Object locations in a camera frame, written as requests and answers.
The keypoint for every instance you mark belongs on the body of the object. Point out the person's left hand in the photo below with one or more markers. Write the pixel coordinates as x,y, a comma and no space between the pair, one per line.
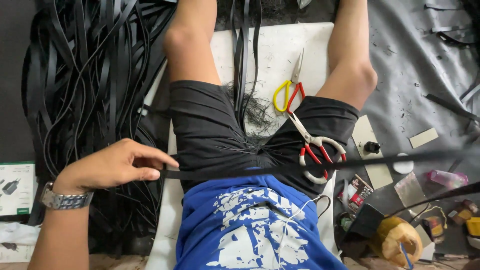
107,165

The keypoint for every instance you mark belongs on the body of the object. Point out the silver metal wristwatch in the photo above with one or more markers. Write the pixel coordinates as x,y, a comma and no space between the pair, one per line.
63,200

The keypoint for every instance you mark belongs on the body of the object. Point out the white charger box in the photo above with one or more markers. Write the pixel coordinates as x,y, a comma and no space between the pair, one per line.
17,189

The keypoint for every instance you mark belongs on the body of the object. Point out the black shorts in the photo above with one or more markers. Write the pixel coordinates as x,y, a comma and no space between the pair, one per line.
210,127

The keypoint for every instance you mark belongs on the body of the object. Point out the white plastic bag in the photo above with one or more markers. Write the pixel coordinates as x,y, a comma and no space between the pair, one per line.
17,233

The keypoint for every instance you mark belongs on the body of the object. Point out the person's left leg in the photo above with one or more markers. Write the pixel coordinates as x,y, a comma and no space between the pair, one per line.
191,41

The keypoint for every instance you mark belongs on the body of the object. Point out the person's leg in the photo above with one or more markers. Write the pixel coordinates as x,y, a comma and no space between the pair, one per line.
191,41
348,56

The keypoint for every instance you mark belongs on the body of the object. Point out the blue printed shirt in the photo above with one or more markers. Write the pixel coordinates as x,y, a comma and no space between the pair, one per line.
247,225

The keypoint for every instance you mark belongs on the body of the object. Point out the black fibre trimmings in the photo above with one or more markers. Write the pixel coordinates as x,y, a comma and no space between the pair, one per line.
258,116

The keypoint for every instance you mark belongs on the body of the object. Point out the bundle of thin black strips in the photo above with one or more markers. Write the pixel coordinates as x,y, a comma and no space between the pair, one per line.
243,56

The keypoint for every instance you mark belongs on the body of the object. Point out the white board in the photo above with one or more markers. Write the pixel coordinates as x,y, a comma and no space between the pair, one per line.
279,56

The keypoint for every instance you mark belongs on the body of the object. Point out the red and white cigarette pack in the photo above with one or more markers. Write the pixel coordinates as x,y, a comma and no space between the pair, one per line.
356,193

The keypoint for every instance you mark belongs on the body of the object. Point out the large beige cardboard piece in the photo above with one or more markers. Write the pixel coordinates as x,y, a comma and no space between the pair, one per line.
369,150

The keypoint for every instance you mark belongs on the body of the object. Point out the black box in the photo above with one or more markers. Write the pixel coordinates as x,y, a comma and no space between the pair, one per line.
365,221

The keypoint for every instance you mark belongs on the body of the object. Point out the person's right leg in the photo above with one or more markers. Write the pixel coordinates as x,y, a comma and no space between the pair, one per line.
348,56

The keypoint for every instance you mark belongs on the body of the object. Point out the small black cap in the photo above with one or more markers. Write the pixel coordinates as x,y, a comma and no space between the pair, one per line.
372,147

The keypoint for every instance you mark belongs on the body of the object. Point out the white round lid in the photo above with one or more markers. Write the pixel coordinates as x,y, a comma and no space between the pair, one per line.
403,167

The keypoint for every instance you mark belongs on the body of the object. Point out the green coconut with straw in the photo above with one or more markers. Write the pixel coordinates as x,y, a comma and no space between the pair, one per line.
395,240

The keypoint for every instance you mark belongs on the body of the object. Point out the clear plastic wrapper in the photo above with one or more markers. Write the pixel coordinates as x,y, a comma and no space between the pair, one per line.
410,191

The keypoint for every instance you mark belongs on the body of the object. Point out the grey sheet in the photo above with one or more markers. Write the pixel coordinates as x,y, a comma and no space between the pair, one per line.
408,75

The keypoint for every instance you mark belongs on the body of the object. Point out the small beige cardboard piece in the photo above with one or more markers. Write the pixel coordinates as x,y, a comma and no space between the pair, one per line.
423,137

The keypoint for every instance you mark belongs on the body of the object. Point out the pink plastic lighter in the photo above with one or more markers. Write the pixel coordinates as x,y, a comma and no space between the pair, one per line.
448,178

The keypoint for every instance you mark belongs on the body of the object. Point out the yellow and brown small box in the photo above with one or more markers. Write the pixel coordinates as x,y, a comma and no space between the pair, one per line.
463,212

